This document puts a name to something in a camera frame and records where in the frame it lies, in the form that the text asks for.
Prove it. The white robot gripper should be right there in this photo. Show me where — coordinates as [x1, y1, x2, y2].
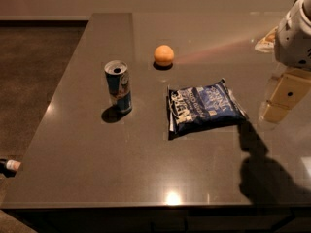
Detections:
[259, 0, 311, 124]

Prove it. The blue silver redbull can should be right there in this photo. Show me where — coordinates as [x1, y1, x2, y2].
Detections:
[104, 60, 132, 114]

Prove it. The blue chip bag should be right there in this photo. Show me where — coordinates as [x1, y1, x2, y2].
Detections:
[167, 79, 248, 136]

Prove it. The orange fruit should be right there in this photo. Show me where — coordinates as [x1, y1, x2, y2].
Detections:
[154, 45, 175, 66]

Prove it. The dark bottle with light cap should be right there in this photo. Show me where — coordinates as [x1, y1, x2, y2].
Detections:
[0, 159, 21, 178]

